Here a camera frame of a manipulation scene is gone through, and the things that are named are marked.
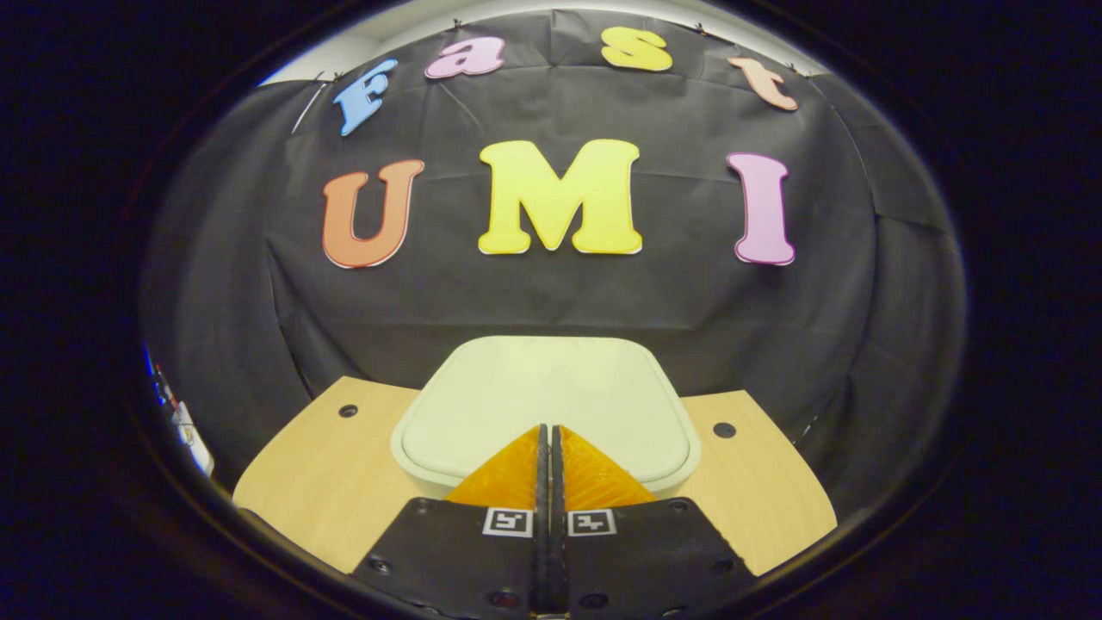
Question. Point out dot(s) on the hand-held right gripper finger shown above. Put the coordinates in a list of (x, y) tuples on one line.
[(542, 517), (558, 517)]

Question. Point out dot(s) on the green desktop garbage bin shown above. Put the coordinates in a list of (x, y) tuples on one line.
[(542, 387)]

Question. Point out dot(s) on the black backdrop cloth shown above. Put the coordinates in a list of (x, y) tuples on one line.
[(551, 293)]

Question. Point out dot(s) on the white side table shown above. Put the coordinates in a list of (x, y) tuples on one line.
[(194, 443)]

